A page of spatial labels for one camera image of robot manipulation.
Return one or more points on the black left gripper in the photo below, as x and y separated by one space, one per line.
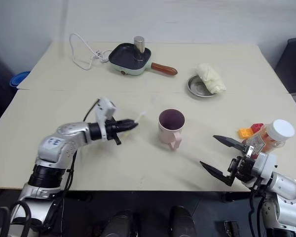
110 130

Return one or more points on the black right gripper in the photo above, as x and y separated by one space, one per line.
243 168

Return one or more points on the white toothbrush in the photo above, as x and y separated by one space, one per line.
143 114

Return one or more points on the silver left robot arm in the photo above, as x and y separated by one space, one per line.
64 138

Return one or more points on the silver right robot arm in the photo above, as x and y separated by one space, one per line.
286 190

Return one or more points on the pink mug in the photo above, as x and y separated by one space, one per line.
170 133

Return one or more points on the orange toy brick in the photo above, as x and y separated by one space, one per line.
245 132

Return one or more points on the red toy brick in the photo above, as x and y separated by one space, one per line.
257 127

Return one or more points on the green electric frying pan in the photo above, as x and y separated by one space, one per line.
128 60

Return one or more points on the clear jar with white lid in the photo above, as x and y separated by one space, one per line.
282 129

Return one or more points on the small black box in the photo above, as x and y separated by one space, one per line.
230 227

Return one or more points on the metal bowl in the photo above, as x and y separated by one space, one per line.
197 88

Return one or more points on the dark rounded shape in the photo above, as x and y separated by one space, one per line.
121 223
182 221

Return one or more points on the cream folded cloth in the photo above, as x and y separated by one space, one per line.
212 78

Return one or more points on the stainless steel cup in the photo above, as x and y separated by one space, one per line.
139 47

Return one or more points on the blue plastic bowl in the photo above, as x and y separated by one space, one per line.
19 79

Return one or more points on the black chair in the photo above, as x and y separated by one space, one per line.
294 64

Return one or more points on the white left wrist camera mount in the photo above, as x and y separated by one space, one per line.
108 106

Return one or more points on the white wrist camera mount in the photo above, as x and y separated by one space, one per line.
108 106
264 161

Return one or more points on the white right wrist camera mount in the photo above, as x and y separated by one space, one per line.
264 161

